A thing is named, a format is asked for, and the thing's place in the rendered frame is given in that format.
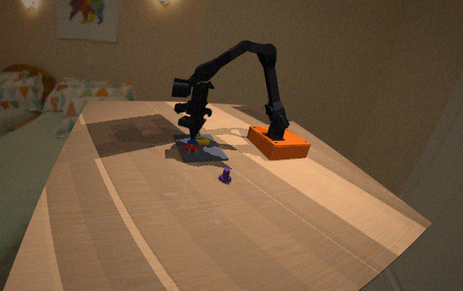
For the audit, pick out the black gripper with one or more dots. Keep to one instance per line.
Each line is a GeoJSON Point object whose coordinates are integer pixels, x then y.
{"type": "Point", "coordinates": [195, 121]}

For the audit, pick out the yellow gear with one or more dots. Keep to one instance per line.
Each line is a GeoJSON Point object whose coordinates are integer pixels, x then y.
{"type": "Point", "coordinates": [205, 141]}

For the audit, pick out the dark blue gear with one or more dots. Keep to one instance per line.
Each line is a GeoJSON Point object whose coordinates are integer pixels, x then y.
{"type": "Point", "coordinates": [192, 141]}

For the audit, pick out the purple gear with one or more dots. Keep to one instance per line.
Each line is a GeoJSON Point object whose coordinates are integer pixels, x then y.
{"type": "Point", "coordinates": [225, 176]}

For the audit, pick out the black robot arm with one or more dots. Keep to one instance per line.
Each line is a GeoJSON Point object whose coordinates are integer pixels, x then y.
{"type": "Point", "coordinates": [266, 54]}

